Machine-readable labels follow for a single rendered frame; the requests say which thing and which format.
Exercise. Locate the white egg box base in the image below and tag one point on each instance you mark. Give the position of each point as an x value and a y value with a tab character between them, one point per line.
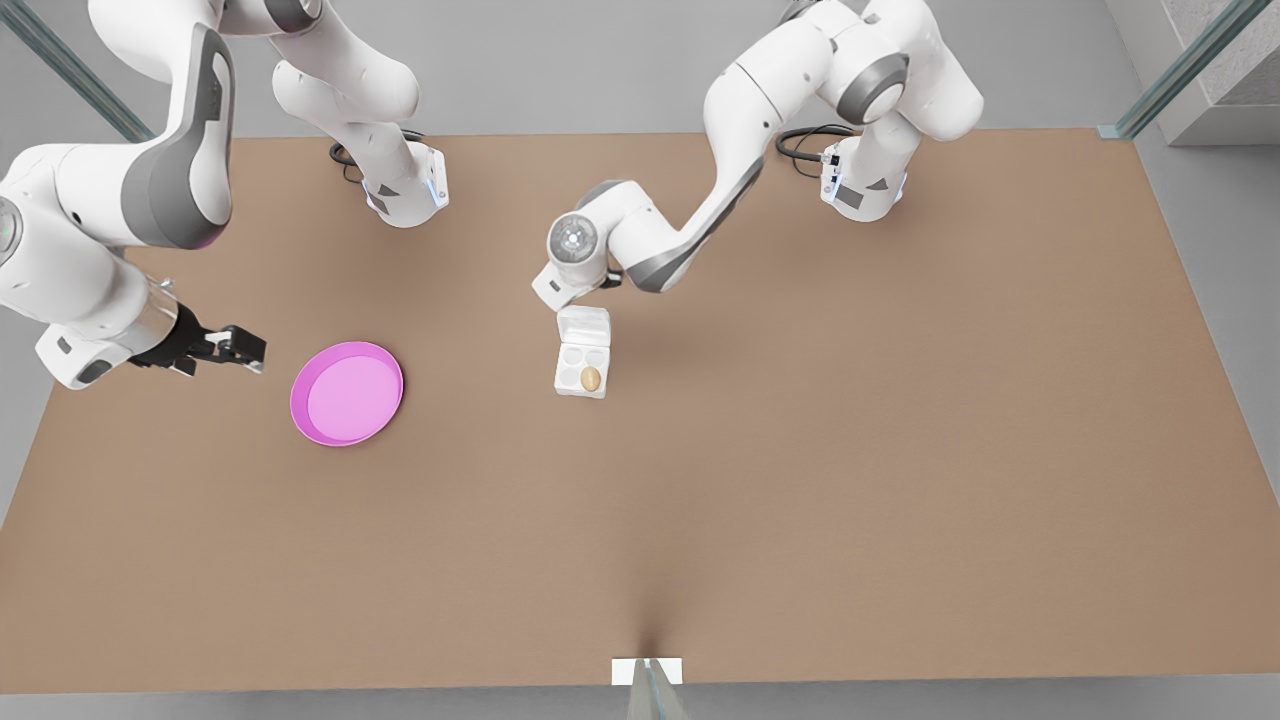
570	380

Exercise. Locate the white egg box lid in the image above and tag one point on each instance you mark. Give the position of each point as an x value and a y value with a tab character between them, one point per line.
584	326

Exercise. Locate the brown egg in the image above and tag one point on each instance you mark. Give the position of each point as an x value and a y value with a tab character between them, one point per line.
591	379

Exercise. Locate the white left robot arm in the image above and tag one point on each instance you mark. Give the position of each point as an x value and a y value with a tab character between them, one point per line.
740	110

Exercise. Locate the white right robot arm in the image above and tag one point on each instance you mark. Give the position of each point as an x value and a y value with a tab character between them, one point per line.
170	180

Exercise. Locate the pink round plate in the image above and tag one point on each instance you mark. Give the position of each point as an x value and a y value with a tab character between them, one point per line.
348	395

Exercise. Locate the silver frame post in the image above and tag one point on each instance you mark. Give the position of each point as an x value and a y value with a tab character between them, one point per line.
1180	70
648	685
75	68

